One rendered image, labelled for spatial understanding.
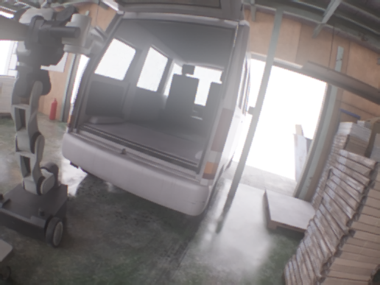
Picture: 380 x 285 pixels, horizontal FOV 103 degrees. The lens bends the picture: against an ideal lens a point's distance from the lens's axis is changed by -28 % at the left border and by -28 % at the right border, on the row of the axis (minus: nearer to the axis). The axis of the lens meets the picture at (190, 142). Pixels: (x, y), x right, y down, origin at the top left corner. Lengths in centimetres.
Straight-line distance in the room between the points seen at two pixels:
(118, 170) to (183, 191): 52
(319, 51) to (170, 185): 314
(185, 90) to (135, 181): 219
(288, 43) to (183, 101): 200
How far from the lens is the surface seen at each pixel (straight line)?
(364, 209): 116
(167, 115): 351
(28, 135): 133
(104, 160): 171
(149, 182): 153
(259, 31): 370
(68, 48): 68
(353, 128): 312
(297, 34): 377
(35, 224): 142
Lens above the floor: 104
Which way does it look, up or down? 10 degrees down
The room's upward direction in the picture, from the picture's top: 15 degrees clockwise
